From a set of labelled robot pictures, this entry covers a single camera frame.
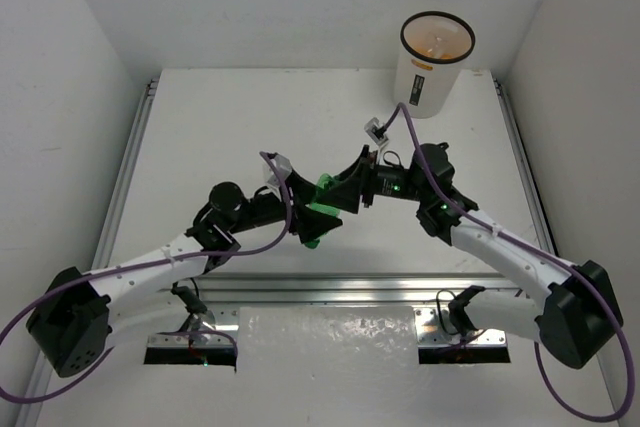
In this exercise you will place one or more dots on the green plastic bottle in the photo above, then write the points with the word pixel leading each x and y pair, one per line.
pixel 324 181

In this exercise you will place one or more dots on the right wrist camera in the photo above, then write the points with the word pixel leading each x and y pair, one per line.
pixel 377 132

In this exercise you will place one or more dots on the aluminium table edge rail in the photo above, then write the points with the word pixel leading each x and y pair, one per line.
pixel 327 289

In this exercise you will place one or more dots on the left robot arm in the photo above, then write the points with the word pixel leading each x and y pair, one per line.
pixel 83 315

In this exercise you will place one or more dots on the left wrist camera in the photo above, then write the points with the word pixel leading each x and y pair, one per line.
pixel 276 170

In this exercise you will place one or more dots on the clear bottle yellow cap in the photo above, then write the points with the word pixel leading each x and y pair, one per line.
pixel 446 46

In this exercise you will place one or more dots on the white foam cover plate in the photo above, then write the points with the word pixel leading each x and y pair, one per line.
pixel 335 339

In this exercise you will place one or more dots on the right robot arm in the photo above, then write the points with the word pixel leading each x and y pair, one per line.
pixel 563 306

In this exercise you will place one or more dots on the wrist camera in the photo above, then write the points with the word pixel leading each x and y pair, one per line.
pixel 377 132
pixel 276 170

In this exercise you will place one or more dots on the orange bottle brown cap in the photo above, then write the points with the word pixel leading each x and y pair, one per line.
pixel 431 52

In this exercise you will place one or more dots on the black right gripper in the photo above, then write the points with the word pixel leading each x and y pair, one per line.
pixel 346 195

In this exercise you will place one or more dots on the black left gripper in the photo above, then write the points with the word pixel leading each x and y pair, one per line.
pixel 294 203

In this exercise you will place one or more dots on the white bin black rim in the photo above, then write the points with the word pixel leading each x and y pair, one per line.
pixel 424 84

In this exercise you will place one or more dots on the left side rail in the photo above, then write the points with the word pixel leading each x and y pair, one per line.
pixel 115 210

